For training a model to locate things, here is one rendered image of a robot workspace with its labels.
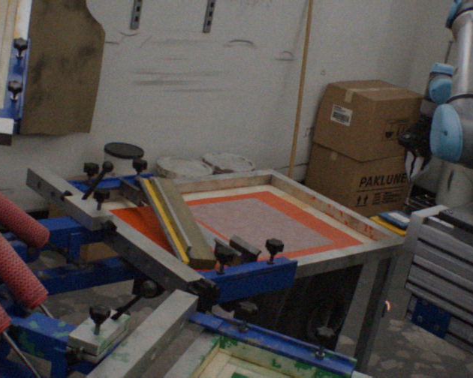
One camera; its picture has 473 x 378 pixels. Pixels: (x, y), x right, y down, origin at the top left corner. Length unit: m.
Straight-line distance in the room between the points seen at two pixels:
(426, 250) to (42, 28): 2.56
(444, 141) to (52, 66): 2.67
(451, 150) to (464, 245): 0.23
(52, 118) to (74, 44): 0.37
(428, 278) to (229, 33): 3.08
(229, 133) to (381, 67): 1.36
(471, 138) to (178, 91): 3.07
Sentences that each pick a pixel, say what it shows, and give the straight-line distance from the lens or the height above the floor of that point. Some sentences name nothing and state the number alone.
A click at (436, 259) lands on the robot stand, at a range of 1.96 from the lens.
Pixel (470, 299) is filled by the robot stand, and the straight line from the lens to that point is 1.94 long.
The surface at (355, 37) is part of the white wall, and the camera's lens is 5.63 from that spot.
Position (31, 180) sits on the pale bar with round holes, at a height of 1.01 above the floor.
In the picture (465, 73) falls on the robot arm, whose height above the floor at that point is 1.54.
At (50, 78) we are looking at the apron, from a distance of 4.19.
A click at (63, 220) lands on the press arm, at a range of 1.99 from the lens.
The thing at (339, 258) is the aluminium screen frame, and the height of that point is 0.98.
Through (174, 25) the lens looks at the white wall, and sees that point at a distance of 4.58.
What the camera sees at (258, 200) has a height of 0.95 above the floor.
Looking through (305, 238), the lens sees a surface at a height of 0.95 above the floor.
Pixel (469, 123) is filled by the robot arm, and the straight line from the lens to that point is 1.82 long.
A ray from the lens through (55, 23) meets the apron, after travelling 4.13.
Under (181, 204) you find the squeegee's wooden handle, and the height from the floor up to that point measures 1.03.
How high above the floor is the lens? 1.81
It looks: 19 degrees down
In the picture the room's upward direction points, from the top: 12 degrees clockwise
